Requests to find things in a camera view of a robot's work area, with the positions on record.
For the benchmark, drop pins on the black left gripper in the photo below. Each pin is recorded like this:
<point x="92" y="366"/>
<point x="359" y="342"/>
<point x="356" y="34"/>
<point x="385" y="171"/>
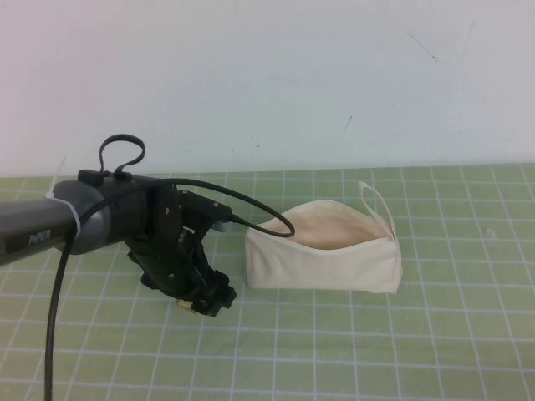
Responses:
<point x="167" y="250"/>

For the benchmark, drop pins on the small yellow eraser with barcode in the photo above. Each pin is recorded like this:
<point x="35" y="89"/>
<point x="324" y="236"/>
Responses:
<point x="185" y="306"/>

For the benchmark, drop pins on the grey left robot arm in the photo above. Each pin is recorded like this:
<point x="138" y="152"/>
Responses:
<point x="37" y="227"/>

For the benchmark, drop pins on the cream canvas pencil case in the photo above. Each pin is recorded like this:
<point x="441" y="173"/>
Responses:
<point x="326" y="267"/>

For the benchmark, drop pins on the white zip tie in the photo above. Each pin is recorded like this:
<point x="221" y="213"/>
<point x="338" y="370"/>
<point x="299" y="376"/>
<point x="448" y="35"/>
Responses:
<point x="74" y="215"/>

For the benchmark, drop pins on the green grid cutting mat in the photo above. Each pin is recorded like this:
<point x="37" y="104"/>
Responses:
<point x="376" y="342"/>

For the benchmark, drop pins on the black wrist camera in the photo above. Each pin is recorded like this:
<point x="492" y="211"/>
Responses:
<point x="205" y="209"/>

